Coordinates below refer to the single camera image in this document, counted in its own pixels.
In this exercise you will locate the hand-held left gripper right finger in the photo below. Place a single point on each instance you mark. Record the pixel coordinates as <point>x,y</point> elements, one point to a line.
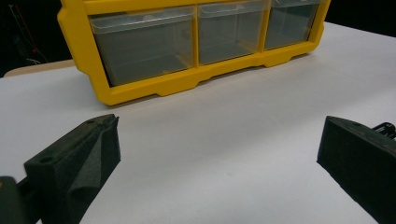
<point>361,165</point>

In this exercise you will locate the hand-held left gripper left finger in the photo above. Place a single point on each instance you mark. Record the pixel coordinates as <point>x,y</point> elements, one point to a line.
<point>62,168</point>

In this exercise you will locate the yellow and black organizer cabinet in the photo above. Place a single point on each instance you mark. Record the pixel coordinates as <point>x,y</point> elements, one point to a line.
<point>84,59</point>

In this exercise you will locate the clear plastic drawer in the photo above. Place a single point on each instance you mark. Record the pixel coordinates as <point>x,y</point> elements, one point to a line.
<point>289,25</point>

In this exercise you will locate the light wooden table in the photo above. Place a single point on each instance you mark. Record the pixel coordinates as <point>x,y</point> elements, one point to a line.
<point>40,67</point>

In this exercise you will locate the set of clear cabinet drawers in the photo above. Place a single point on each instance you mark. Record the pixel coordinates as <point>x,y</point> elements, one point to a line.
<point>143,53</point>

